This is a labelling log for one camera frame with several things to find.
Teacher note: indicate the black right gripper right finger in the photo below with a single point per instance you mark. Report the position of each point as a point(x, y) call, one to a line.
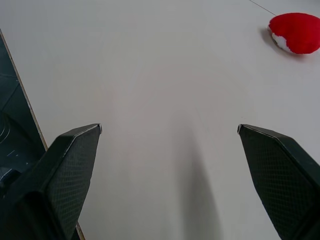
point(280, 180)

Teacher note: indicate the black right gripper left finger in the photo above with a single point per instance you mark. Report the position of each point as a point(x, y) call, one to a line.
point(57, 185)

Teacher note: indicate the red and white plush toy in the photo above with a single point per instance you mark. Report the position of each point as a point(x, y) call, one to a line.
point(297, 32)

